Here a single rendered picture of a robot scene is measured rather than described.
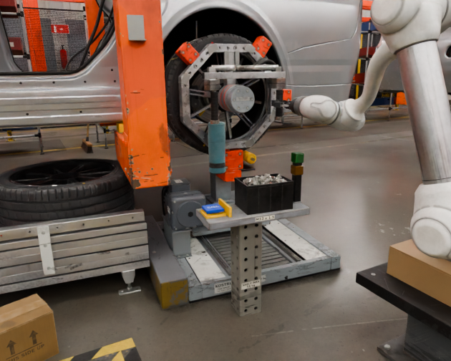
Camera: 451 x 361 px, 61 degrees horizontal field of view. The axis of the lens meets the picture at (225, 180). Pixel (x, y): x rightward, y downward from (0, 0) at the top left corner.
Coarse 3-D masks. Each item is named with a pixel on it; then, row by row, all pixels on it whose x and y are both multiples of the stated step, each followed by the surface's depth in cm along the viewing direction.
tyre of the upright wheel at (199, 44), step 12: (216, 36) 198; (228, 36) 200; (168, 60) 212; (180, 60) 194; (168, 72) 199; (180, 72) 196; (168, 84) 196; (168, 96) 197; (168, 108) 199; (168, 120) 208; (180, 132) 204; (264, 132) 221; (192, 144) 208; (204, 144) 210
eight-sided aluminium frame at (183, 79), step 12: (204, 48) 192; (216, 48) 191; (228, 48) 193; (240, 48) 195; (252, 48) 197; (204, 60) 190; (252, 60) 204; (192, 72) 190; (180, 84) 190; (180, 96) 195; (180, 108) 196; (180, 120) 198; (192, 120) 196; (264, 120) 211; (192, 132) 203; (204, 132) 199; (252, 132) 214; (228, 144) 208; (240, 144) 209; (252, 144) 211
